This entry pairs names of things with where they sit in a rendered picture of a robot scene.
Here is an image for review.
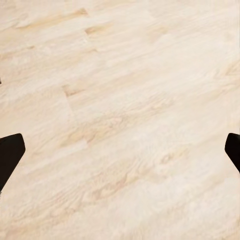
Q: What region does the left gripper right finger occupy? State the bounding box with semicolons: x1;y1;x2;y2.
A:
224;132;240;172

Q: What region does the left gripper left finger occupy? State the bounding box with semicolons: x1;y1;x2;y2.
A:
0;133;26;192

